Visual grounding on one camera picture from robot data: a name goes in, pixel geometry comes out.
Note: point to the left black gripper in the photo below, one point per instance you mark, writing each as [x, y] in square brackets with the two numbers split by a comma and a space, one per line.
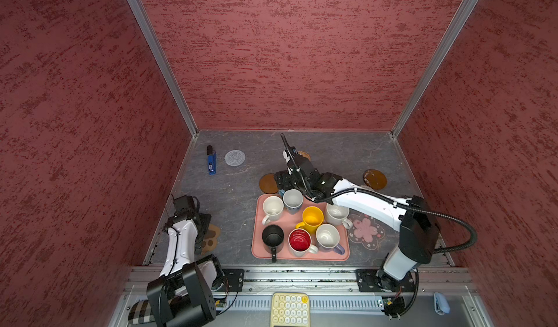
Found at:
[205, 220]

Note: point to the brown paw print coaster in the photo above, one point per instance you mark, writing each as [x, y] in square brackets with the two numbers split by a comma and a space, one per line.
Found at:
[210, 240]

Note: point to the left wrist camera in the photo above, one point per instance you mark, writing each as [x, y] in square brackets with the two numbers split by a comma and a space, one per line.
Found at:
[186, 206]

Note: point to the woven tan round coaster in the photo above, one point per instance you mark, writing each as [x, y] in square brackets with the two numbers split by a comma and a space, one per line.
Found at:
[304, 154]

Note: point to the light blue small device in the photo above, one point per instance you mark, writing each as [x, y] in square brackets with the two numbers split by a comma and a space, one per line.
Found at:
[441, 305]

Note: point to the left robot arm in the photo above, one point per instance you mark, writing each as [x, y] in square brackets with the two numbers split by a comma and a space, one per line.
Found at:
[182, 295]

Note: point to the yellow calculator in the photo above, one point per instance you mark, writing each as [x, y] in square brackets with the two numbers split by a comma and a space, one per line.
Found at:
[290, 309]

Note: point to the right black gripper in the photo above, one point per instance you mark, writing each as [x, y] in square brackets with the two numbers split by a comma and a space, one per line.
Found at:
[282, 179]

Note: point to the light blue patterned mug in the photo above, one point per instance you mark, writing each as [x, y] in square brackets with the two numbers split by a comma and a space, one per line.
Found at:
[293, 201]

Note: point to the pink flower coaster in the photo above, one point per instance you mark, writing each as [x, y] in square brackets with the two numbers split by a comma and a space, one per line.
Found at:
[366, 231]

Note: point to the aluminium front rail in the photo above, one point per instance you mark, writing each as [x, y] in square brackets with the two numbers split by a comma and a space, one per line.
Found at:
[344, 280]

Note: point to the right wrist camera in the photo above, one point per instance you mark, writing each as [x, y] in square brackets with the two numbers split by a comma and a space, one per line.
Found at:
[290, 158]

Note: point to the black mug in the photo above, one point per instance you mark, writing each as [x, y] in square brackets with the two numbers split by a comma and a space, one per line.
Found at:
[273, 240]

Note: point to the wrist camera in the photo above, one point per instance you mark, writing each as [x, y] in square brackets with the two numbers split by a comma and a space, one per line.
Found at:
[290, 158]
[186, 206]

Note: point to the glossy amber round coaster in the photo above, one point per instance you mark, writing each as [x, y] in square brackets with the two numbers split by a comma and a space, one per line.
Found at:
[375, 179]

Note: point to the plaid glasses case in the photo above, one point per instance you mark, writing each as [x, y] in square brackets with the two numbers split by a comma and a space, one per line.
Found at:
[140, 313]

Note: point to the blue lighter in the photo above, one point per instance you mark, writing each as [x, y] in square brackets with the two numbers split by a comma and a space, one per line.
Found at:
[211, 160]

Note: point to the dark brown round coaster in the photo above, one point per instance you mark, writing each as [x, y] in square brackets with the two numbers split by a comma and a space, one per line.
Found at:
[268, 184]

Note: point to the white mug back right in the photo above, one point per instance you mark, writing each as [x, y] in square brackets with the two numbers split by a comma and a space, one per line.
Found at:
[338, 215]

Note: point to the yellow mug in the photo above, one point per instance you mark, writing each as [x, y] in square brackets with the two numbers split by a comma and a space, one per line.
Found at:
[312, 219]

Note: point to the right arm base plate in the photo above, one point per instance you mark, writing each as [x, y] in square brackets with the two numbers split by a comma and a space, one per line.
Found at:
[369, 280]

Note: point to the white mug purple handle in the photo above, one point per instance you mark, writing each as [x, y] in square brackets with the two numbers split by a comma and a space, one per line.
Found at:
[328, 239]

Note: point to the red interior white mug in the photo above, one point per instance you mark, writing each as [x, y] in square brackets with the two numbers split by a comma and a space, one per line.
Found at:
[300, 243]

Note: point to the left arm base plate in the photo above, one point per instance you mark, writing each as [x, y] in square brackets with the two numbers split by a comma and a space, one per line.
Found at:
[233, 280]

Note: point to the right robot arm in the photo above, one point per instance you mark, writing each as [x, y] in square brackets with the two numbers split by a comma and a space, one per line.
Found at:
[418, 230]

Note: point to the grey round coaster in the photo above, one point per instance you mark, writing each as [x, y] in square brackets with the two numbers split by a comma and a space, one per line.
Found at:
[235, 158]

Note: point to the white mug back left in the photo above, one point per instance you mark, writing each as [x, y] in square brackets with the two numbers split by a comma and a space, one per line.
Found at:
[273, 208]

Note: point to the pink plastic tray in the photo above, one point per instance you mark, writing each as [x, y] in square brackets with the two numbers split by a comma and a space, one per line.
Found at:
[288, 222]

